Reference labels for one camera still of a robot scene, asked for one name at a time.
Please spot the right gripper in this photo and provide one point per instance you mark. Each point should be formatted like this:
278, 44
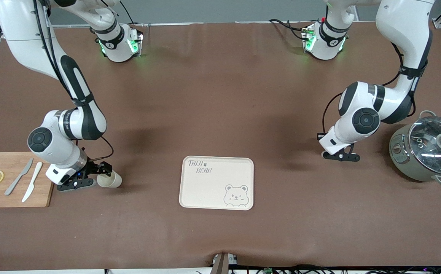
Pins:
92, 167

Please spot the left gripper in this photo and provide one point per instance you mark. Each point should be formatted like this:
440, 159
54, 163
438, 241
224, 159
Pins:
319, 134

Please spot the white plastic cup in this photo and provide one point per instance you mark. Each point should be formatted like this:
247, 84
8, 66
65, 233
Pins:
114, 181

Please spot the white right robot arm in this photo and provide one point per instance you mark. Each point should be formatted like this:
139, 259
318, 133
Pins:
22, 38

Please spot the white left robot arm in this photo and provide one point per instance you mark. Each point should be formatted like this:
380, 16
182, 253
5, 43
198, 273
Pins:
403, 23

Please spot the beige bear print tray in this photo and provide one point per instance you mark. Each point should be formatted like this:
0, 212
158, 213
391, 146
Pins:
212, 190

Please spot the sage green electric pot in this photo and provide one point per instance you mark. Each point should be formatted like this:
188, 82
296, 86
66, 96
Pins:
399, 161

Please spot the white plastic knife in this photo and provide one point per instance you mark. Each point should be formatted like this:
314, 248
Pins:
31, 182

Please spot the grey plastic knife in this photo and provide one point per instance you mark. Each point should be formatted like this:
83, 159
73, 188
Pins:
18, 178

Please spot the wooden cutting board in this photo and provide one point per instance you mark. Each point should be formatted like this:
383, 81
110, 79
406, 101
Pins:
15, 160

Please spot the glass pot lid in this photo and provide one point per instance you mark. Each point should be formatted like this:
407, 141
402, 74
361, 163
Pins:
429, 152

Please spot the brown table mat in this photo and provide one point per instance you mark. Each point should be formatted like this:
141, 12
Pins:
220, 95

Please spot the metal post at table edge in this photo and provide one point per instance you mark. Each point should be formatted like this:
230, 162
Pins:
222, 264

